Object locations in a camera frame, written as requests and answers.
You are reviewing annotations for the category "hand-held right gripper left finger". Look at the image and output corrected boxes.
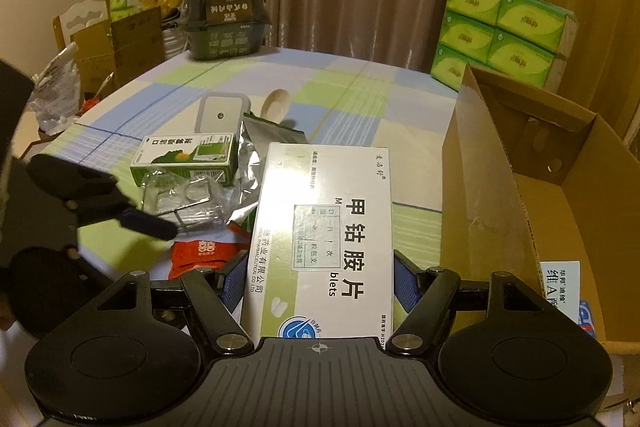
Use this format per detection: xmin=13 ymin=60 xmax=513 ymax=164
xmin=97 ymin=252 xmax=256 ymax=355

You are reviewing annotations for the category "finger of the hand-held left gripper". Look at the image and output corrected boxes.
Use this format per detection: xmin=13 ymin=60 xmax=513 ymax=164
xmin=9 ymin=246 xmax=117 ymax=338
xmin=27 ymin=154 xmax=178 ymax=240

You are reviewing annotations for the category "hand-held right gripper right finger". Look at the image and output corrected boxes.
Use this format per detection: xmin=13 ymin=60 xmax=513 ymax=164
xmin=392 ymin=249 xmax=551 ymax=358

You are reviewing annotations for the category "red snack packet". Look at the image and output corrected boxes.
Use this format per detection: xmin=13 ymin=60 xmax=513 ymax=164
xmin=167 ymin=224 xmax=250 ymax=282

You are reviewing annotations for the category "clear plastic packet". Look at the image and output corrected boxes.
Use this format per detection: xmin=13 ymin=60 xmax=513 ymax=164
xmin=141 ymin=169 xmax=237 ymax=234

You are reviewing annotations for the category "green and white carton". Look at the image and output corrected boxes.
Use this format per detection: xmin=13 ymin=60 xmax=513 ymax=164
xmin=129 ymin=133 xmax=239 ymax=186

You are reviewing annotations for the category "large white medicine box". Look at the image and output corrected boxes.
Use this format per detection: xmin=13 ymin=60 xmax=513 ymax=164
xmin=240 ymin=141 xmax=396 ymax=340

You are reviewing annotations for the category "brown cardboard box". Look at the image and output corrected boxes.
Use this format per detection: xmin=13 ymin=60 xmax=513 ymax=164
xmin=440 ymin=64 xmax=640 ymax=360

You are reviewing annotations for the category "silver and green foil bag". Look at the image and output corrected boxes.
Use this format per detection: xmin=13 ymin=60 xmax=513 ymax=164
xmin=226 ymin=111 xmax=308 ymax=230

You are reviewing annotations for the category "beige speckled spoon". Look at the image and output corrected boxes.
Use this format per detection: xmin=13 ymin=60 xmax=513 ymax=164
xmin=262 ymin=89 xmax=292 ymax=126

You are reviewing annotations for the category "white plastic bag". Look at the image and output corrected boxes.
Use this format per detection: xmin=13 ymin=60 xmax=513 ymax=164
xmin=29 ymin=44 xmax=84 ymax=134

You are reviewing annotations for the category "white cardboard cutout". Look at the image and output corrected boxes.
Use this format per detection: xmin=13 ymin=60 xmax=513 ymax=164
xmin=52 ymin=0 xmax=112 ymax=54

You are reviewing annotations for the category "brown cardboard carton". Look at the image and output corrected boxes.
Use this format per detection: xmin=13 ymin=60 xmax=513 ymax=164
xmin=70 ymin=6 xmax=167 ymax=98

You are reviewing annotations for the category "green tissue box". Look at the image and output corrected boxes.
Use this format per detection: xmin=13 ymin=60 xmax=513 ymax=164
xmin=108 ymin=0 xmax=144 ymax=24

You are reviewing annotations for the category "small white printed box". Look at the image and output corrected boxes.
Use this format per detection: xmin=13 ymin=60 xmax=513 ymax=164
xmin=539 ymin=260 xmax=582 ymax=309

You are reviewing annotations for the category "metal pot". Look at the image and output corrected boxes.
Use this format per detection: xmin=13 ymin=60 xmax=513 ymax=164
xmin=161 ymin=18 xmax=190 ymax=58

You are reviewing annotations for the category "blue and white tube box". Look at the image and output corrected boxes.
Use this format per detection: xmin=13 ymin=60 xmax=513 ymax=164
xmin=576 ymin=299 xmax=599 ymax=339

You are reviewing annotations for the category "checked tablecloth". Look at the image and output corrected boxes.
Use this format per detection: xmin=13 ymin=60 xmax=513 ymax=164
xmin=65 ymin=47 xmax=463 ymax=338

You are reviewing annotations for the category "dark green plastic basket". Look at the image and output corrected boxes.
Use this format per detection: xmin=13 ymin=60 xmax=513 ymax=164
xmin=180 ymin=0 xmax=274 ymax=61

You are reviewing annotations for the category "stack of green tissue packs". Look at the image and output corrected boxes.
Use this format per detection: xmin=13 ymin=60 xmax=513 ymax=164
xmin=431 ymin=0 xmax=576 ymax=94

